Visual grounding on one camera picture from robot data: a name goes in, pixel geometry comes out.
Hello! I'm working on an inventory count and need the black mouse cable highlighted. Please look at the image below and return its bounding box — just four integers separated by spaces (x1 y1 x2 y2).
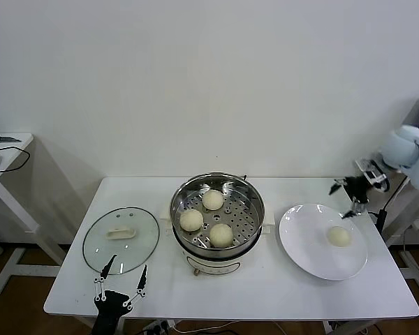
0 145 32 174

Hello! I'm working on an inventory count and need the white round plate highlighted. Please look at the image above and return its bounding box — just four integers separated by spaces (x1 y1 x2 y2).
279 203 369 282

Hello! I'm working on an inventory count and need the white side desk with laptop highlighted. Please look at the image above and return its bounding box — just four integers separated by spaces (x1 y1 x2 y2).
383 174 419 301

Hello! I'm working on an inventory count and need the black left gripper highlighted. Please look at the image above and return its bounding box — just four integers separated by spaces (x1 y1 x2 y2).
93 254 149 317

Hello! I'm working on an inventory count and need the round glass lid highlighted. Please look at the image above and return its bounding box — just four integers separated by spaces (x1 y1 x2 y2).
82 206 161 276

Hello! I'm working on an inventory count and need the white electric cooker base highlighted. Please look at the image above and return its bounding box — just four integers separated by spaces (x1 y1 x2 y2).
159 201 277 279

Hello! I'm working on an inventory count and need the white side desk with mouse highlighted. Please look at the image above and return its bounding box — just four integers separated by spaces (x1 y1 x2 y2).
0 131 69 296

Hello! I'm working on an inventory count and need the perforated steel steamer basket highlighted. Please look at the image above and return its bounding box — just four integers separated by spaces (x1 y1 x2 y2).
170 172 266 253

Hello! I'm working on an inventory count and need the white power strip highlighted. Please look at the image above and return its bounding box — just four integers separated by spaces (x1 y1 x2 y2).
139 319 177 335

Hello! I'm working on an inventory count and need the white laptop cable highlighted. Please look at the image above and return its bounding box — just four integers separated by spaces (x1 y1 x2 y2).
383 176 412 212

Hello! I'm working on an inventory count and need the white steamed baozi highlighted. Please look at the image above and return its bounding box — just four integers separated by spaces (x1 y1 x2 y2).
201 190 226 211
208 223 234 248
326 225 353 248
179 209 204 232

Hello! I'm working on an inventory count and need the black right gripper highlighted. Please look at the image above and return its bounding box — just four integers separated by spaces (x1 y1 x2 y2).
328 175 374 220

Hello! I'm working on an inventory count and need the black power cable with adapter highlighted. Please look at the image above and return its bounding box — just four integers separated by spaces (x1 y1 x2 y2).
368 208 388 241

